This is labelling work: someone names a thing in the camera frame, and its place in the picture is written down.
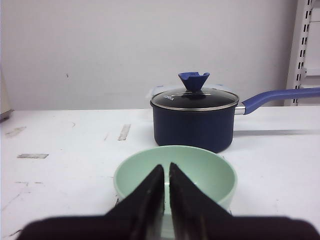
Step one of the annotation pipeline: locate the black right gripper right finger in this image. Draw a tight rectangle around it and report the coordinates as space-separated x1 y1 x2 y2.
169 163 318 240

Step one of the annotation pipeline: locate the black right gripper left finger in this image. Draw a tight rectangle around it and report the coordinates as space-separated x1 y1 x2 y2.
23 164 165 240

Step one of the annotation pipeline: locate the green bowl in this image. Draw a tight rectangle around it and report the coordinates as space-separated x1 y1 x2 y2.
113 145 238 240

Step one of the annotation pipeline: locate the dark blue saucepan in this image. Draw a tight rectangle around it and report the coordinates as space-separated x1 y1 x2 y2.
150 87 320 153

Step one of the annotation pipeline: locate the glass pot lid blue knob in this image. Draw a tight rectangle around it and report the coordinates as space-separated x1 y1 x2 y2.
150 72 239 112

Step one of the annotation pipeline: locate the white slotted shelf upright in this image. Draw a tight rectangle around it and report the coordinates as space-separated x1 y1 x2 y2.
285 0 320 107

